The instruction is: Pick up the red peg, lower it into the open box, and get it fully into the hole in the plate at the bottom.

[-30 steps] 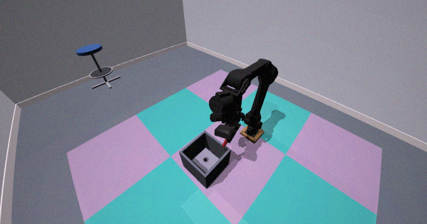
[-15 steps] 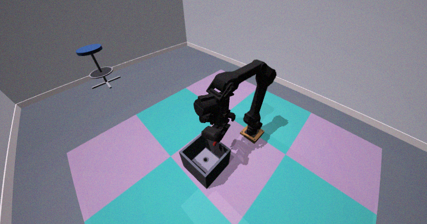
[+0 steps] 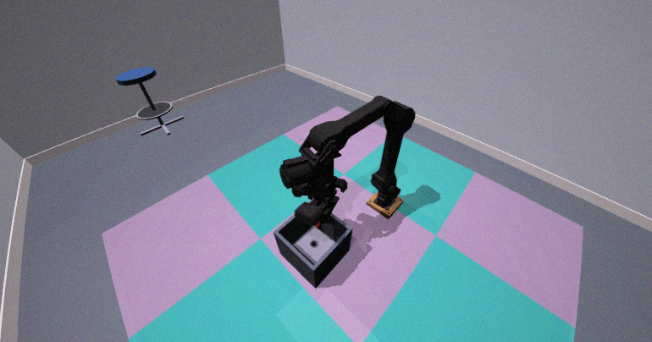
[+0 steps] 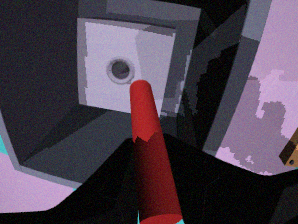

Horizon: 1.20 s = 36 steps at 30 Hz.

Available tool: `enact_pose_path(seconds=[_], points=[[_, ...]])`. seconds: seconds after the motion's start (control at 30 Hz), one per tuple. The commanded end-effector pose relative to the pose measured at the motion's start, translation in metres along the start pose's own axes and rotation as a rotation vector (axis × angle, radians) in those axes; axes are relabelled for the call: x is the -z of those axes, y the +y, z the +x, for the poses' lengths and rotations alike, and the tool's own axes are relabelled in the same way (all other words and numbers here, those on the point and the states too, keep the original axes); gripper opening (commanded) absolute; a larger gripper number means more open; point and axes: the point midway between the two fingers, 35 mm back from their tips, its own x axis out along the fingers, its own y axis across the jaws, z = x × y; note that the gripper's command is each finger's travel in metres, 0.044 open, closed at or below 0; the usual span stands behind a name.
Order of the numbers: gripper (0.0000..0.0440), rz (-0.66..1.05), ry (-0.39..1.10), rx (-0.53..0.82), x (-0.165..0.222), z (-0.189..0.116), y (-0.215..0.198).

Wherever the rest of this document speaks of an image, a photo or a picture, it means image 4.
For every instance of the white square plate with hole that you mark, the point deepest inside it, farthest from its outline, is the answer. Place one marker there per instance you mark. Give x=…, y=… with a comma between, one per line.
x=112, y=53

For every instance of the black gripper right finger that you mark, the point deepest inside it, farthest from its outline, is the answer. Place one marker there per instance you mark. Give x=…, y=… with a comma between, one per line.
x=211, y=191

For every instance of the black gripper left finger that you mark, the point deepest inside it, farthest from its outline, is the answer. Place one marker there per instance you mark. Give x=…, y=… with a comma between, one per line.
x=109, y=196

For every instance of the red peg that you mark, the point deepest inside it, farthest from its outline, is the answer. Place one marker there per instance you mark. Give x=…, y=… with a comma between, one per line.
x=156, y=192

